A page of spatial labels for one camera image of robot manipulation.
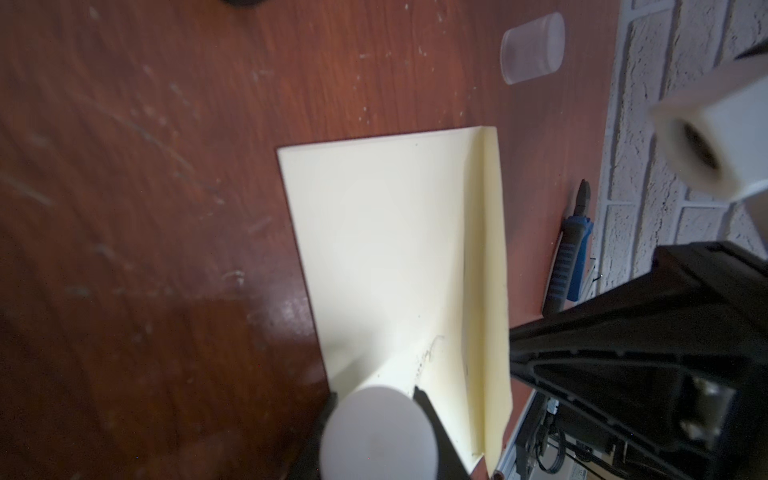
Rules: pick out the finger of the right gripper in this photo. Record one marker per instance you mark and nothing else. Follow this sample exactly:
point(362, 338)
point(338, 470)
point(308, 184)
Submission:
point(673, 363)

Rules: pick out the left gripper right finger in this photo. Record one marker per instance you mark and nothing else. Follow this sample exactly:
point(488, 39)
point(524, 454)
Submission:
point(450, 466)

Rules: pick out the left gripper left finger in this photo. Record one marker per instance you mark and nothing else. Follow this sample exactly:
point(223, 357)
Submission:
point(307, 464)

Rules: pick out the white glue stick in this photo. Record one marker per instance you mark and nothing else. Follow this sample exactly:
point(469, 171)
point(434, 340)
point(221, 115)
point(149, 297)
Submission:
point(378, 433)

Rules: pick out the cream yellow envelope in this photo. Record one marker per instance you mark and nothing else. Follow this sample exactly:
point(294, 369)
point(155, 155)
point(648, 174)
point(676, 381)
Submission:
point(402, 246)

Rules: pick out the clear glue stick cap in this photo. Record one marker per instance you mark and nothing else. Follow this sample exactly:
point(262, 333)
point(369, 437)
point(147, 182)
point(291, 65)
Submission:
point(533, 50)

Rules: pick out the aluminium front rail frame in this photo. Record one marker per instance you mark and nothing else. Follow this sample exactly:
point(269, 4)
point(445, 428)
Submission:
point(529, 454)

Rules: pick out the blue handled pliers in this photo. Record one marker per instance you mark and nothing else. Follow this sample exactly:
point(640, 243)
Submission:
point(570, 259)

